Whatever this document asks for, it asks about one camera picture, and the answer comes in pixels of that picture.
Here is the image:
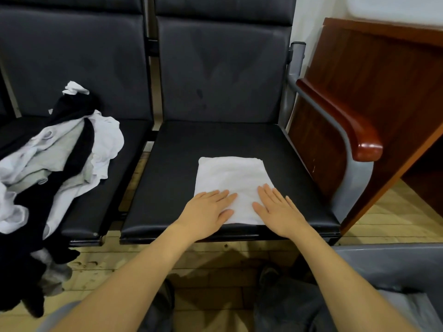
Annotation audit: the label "person's left hand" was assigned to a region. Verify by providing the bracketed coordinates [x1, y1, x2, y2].
[173, 189, 238, 243]

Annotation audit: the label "person's right hand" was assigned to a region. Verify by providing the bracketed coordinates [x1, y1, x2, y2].
[251, 183, 309, 241]

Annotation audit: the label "white t-shirt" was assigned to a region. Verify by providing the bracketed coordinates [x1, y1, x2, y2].
[192, 156, 275, 227]

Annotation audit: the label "grey plastic storage bin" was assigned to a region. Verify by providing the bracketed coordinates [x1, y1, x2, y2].
[332, 243, 443, 332]

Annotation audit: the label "grey t-shirt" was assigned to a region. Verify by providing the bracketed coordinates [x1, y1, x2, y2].
[379, 287, 443, 332]

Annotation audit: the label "pile of clothes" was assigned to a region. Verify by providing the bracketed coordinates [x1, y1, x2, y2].
[0, 81, 126, 319]

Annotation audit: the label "person's left forearm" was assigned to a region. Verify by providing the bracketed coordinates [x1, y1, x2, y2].
[52, 228, 202, 332]

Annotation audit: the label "person's right forearm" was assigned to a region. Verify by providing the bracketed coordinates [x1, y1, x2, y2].
[287, 228, 419, 332]

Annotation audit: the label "person's blue jeans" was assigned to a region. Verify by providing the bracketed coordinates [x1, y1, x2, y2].
[38, 266, 336, 332]

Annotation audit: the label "brown wooden bench armrest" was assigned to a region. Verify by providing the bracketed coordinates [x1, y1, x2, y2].
[295, 78, 384, 163]

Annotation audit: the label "black leather bench seat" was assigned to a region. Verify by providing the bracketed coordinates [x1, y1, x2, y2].
[119, 0, 342, 246]
[0, 0, 156, 248]

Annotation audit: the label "brown wooden desk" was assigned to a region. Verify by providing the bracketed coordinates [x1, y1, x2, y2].
[287, 17, 443, 236]

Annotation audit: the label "white plastic tray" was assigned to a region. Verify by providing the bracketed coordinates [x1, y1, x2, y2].
[345, 0, 443, 28]

